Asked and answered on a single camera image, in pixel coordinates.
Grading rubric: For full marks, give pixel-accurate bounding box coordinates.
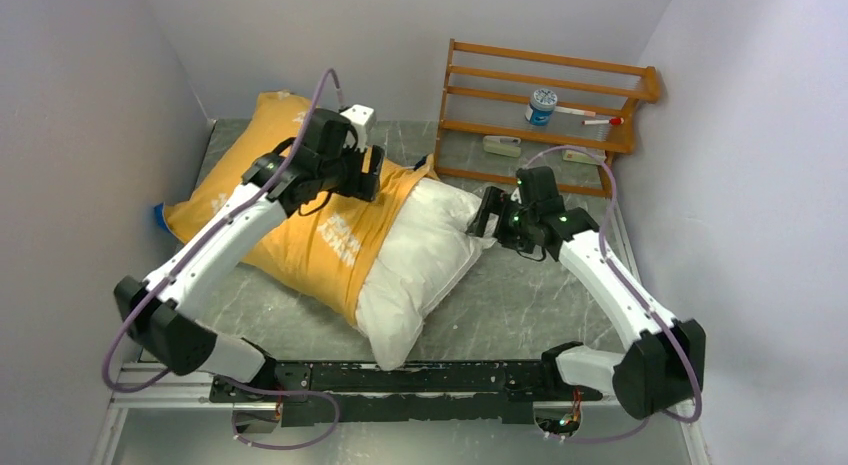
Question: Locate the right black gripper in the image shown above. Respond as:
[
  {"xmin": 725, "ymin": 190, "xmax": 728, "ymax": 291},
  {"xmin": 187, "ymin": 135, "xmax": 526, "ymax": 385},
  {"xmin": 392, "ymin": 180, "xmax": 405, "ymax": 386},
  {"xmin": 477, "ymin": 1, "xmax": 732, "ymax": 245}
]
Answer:
[{"xmin": 467, "ymin": 185, "xmax": 537, "ymax": 254}]

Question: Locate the white pillow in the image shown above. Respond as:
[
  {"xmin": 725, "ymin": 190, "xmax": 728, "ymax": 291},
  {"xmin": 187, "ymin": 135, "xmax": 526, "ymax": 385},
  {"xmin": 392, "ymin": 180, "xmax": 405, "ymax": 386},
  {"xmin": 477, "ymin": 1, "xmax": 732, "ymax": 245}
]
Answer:
[{"xmin": 355, "ymin": 178, "xmax": 494, "ymax": 370}]

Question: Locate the blue orange cartoon pillowcase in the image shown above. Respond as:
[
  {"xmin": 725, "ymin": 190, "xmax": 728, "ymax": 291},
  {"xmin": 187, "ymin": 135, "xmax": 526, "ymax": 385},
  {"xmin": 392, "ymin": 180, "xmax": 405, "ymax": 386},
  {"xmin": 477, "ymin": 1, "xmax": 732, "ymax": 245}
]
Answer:
[{"xmin": 154, "ymin": 90, "xmax": 435, "ymax": 325}]

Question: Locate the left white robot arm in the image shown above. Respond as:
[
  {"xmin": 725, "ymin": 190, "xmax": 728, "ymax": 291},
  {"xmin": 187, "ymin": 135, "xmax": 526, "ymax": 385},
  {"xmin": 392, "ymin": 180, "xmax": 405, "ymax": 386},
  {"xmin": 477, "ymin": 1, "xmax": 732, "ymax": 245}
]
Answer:
[{"xmin": 114, "ymin": 105, "xmax": 385, "ymax": 401}]

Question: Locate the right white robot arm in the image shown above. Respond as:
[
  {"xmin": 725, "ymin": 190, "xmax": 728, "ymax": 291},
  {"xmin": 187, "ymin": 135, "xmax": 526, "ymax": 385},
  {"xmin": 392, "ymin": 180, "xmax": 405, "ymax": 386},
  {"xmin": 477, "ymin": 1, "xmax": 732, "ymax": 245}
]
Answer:
[{"xmin": 467, "ymin": 166, "xmax": 706, "ymax": 423}]

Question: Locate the white green rectangular device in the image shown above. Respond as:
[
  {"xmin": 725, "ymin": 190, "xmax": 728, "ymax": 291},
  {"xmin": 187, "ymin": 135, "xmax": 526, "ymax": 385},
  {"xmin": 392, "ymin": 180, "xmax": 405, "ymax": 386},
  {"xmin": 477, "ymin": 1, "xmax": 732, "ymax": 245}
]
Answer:
[{"xmin": 482, "ymin": 135, "xmax": 522, "ymax": 158}]

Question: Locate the orange wooden shelf rack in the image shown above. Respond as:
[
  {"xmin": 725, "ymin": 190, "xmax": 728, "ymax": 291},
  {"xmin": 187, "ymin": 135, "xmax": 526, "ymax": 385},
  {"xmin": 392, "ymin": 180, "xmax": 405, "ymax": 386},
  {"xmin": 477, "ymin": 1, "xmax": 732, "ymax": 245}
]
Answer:
[{"xmin": 433, "ymin": 40, "xmax": 663, "ymax": 197}]

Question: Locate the white box under shelf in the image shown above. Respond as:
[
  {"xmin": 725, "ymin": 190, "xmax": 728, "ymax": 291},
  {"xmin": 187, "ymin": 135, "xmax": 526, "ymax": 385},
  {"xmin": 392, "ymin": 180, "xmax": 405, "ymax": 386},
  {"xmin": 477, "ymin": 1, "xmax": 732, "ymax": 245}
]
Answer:
[{"xmin": 563, "ymin": 145, "xmax": 606, "ymax": 166}]

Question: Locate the blue white jar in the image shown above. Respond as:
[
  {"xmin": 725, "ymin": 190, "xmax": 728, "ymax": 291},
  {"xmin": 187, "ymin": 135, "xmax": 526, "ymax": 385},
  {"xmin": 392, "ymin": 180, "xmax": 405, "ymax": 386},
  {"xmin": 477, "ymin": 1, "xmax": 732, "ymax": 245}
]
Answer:
[{"xmin": 525, "ymin": 88, "xmax": 558, "ymax": 126}]

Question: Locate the white pen on shelf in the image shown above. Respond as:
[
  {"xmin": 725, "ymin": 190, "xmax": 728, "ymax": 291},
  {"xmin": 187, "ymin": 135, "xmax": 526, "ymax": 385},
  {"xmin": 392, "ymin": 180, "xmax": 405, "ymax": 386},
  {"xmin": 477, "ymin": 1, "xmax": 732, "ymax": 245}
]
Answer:
[{"xmin": 554, "ymin": 106, "xmax": 597, "ymax": 117}]

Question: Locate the white red marker pen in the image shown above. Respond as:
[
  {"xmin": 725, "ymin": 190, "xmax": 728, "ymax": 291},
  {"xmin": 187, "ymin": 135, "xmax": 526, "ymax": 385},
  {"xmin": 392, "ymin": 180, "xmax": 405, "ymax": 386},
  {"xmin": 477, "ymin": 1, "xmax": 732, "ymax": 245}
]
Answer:
[{"xmin": 582, "ymin": 117, "xmax": 625, "ymax": 126}]

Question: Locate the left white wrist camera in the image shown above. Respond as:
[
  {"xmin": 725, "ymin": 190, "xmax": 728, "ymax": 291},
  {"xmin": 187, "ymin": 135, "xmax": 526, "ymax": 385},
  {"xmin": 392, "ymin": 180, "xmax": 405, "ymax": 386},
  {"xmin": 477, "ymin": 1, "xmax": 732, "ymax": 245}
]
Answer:
[{"xmin": 340, "ymin": 104, "xmax": 376, "ymax": 152}]

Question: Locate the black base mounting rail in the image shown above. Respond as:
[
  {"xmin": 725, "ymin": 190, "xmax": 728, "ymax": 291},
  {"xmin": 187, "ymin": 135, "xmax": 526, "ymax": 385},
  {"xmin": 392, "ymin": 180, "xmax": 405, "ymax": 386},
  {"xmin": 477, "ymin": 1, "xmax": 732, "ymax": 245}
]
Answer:
[{"xmin": 209, "ymin": 359, "xmax": 603, "ymax": 427}]

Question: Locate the aluminium frame rail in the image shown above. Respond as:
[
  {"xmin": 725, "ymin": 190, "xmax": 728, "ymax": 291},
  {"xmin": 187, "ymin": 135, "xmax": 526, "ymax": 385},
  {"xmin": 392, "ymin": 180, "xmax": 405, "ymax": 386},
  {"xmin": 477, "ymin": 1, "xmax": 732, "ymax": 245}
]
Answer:
[{"xmin": 111, "ymin": 362, "xmax": 623, "ymax": 412}]

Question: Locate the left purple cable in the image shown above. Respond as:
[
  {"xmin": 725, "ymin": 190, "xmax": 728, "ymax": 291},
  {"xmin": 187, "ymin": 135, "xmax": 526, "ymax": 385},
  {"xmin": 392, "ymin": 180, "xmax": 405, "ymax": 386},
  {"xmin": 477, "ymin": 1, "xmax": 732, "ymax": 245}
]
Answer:
[{"xmin": 100, "ymin": 67, "xmax": 346, "ymax": 453}]

